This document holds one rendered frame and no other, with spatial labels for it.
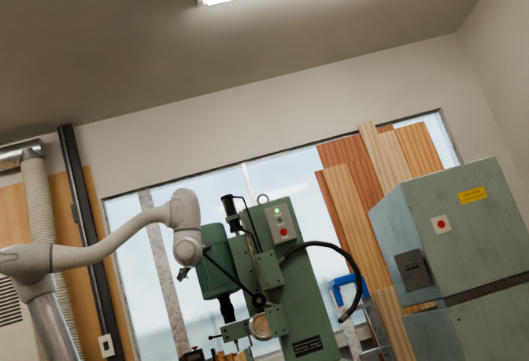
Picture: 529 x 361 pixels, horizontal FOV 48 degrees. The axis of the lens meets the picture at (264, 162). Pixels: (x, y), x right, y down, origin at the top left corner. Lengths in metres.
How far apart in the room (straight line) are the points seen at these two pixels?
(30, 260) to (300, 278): 1.08
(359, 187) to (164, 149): 1.37
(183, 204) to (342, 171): 2.03
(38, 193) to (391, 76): 2.60
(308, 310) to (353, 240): 1.46
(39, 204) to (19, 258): 1.90
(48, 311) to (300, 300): 0.99
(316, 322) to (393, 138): 2.03
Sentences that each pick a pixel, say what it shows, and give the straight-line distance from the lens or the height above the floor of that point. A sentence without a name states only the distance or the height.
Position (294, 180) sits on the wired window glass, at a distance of 4.21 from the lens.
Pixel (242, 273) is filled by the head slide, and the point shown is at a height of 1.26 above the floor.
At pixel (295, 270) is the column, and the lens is 2.58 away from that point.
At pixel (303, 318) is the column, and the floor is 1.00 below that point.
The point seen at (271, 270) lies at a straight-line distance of 2.49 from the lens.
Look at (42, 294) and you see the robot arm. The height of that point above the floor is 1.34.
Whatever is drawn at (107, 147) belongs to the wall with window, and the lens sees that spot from 4.26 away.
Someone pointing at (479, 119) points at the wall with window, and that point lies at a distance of 4.65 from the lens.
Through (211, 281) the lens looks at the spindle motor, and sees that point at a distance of 2.60.
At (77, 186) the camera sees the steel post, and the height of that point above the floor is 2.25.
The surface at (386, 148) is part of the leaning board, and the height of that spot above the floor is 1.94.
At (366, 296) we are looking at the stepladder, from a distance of 3.38.
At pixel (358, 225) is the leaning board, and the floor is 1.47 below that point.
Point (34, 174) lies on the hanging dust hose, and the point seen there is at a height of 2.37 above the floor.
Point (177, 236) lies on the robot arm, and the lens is 2.21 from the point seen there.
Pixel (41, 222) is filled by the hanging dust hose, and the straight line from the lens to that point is 4.02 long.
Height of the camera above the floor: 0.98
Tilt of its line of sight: 16 degrees up
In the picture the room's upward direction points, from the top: 17 degrees counter-clockwise
